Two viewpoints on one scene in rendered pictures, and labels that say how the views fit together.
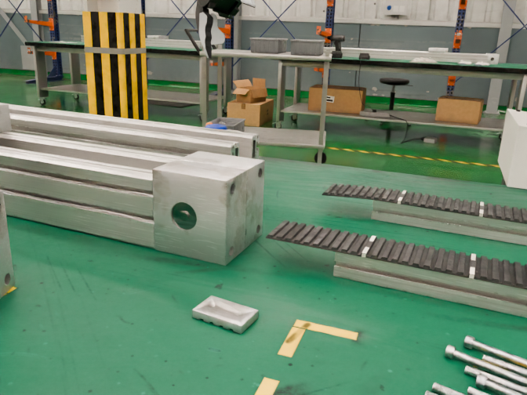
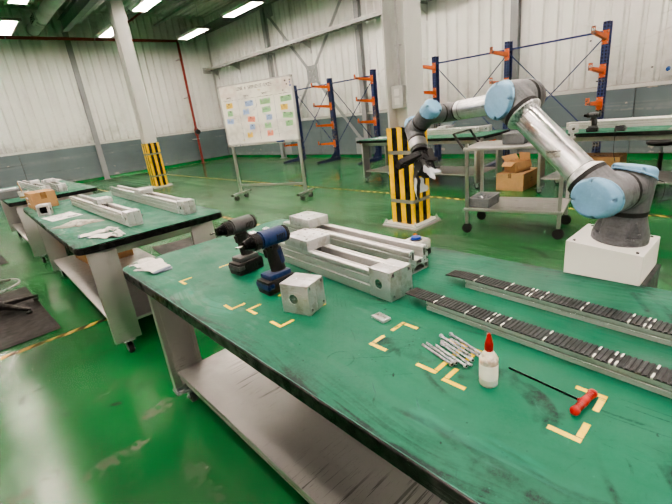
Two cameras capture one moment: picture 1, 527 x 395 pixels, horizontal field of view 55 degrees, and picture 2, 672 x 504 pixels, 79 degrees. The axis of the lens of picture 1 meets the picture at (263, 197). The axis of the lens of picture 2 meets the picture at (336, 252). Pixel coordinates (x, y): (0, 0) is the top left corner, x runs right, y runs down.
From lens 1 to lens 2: 0.75 m
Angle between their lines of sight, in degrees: 29
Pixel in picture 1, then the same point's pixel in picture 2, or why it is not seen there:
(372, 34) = (649, 96)
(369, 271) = (438, 309)
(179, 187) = (376, 274)
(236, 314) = (383, 318)
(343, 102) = not seen: hidden behind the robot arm
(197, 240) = (382, 293)
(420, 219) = (483, 288)
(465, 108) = not seen: outside the picture
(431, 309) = (451, 323)
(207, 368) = (368, 330)
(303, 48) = not seen: hidden behind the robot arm
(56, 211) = (341, 278)
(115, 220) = (358, 283)
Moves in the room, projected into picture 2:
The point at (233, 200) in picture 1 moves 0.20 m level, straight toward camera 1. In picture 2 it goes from (393, 279) to (370, 310)
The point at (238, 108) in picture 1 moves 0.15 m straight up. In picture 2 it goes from (505, 177) to (506, 167)
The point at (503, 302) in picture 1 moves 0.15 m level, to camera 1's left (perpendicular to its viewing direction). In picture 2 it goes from (476, 323) to (419, 316)
